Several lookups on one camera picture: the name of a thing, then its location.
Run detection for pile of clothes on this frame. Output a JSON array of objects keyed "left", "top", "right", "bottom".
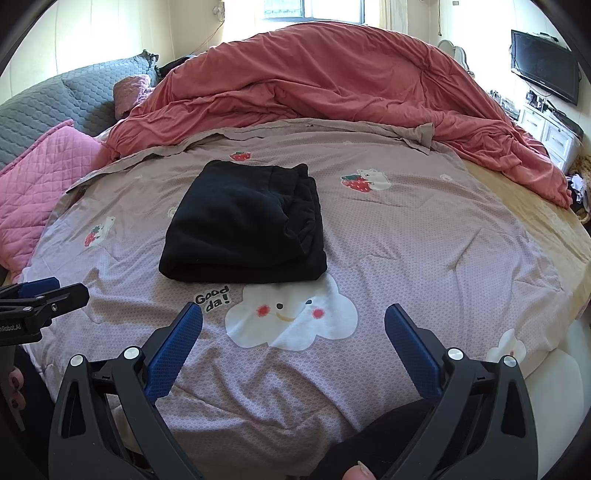
[{"left": 566, "top": 154, "right": 591, "bottom": 217}]

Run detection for white bed frame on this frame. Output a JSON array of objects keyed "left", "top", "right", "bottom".
[{"left": 526, "top": 314, "right": 591, "bottom": 462}]

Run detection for dark green clothes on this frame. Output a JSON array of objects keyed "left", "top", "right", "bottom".
[{"left": 157, "top": 54, "right": 199, "bottom": 77}]

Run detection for black flat television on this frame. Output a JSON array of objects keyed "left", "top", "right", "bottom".
[{"left": 510, "top": 30, "right": 580, "bottom": 106}]

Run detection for white chair back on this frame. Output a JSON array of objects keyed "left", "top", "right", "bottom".
[{"left": 436, "top": 39, "right": 476, "bottom": 77}]

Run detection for pink quilted pillow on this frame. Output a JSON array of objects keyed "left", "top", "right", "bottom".
[{"left": 0, "top": 119, "right": 107, "bottom": 282}]

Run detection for person's left hand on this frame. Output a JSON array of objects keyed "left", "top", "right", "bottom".
[{"left": 6, "top": 367, "right": 27, "bottom": 411}]

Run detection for window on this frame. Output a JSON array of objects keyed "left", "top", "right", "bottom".
[{"left": 261, "top": 0, "right": 368, "bottom": 26}]

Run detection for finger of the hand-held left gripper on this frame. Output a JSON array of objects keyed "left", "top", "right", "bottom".
[
  {"left": 0, "top": 282, "right": 90, "bottom": 319},
  {"left": 18, "top": 277, "right": 61, "bottom": 298}
]

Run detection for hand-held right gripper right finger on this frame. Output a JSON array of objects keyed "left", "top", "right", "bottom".
[{"left": 384, "top": 304, "right": 539, "bottom": 480}]

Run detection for grey quilted headboard cover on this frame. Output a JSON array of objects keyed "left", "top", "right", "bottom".
[{"left": 0, "top": 55, "right": 116, "bottom": 171}]

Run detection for grey quilted ruffled pillow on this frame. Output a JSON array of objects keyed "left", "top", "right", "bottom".
[{"left": 62, "top": 52, "right": 160, "bottom": 124}]

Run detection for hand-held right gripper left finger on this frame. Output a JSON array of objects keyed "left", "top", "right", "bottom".
[{"left": 48, "top": 302, "right": 204, "bottom": 480}]

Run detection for pale curtain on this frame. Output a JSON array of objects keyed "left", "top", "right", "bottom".
[{"left": 379, "top": 0, "right": 439, "bottom": 38}]

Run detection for small mauve quilted pillow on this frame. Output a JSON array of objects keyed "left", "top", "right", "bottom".
[{"left": 113, "top": 74, "right": 155, "bottom": 118}]

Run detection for lilac printed blanket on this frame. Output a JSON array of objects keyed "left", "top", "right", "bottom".
[{"left": 18, "top": 117, "right": 580, "bottom": 472}]

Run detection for yellow bed sheet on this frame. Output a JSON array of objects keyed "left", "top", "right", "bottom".
[{"left": 462, "top": 157, "right": 591, "bottom": 319}]

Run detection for black sweater with orange cuffs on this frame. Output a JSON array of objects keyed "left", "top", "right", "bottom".
[{"left": 158, "top": 159, "right": 328, "bottom": 284}]

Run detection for salmon red duvet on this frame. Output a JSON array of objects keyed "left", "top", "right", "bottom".
[{"left": 95, "top": 23, "right": 573, "bottom": 208}]

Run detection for white cabinet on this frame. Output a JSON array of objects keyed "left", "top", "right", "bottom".
[{"left": 517, "top": 99, "right": 585, "bottom": 171}]

